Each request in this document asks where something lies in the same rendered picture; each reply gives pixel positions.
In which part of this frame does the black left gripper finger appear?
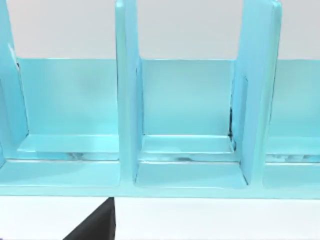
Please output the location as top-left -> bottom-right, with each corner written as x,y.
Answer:
62,196 -> 117,240

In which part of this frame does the light blue rack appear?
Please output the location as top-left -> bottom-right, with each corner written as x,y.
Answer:
0,0 -> 320,198

